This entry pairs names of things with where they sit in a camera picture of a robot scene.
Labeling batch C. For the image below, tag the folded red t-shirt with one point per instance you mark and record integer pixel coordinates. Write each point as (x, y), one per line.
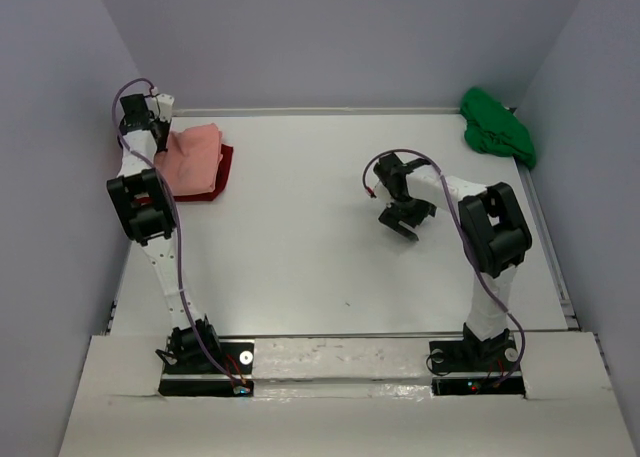
(220, 177)

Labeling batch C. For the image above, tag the pink t-shirt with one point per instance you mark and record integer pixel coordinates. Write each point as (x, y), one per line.
(191, 136)

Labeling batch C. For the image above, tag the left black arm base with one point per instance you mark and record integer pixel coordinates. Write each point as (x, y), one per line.
(196, 376)

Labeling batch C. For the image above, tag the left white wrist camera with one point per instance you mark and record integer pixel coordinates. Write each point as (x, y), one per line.
(162, 106)

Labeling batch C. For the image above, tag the white foam strip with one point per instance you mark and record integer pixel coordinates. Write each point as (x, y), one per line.
(373, 358)

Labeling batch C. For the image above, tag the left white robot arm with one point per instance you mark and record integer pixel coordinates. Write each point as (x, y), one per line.
(146, 210)

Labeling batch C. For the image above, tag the back aluminium rail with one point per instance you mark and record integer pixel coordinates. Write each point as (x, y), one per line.
(314, 111)

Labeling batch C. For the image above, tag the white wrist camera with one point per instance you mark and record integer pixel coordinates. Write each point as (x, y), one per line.
(382, 194)
(162, 106)

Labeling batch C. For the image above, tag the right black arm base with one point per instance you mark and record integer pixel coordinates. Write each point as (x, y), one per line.
(454, 374)

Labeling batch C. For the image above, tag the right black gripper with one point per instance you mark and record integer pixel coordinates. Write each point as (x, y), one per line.
(392, 217)

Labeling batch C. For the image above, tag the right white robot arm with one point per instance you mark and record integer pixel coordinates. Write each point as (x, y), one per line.
(495, 238)

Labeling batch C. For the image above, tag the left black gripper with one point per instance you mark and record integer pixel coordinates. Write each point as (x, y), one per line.
(166, 128)

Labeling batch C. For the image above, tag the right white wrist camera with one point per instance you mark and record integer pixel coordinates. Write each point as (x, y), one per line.
(382, 194)

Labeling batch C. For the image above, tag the green t-shirt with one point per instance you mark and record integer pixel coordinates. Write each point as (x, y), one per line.
(493, 129)

